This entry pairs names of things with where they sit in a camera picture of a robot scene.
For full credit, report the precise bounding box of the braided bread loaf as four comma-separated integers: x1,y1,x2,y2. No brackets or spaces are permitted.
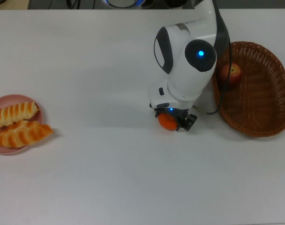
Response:
0,120,54,149

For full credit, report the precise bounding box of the red apple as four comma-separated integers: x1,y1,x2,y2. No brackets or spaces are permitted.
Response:
218,63,242,88

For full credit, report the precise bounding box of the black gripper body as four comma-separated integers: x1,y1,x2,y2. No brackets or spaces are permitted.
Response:
153,107,192,119

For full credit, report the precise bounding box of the striped bread roll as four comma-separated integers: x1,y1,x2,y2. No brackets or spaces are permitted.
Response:
0,101,40,129

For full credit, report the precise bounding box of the orange tangerine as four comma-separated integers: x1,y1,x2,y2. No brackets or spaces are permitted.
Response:
158,113,178,131

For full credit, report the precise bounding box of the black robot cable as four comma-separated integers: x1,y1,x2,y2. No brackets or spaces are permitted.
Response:
193,0,233,115

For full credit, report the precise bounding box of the pink plate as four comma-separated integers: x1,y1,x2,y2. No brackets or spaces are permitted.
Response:
0,94,44,156

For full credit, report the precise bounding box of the brown woven basket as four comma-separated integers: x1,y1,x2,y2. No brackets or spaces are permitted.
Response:
210,41,285,138

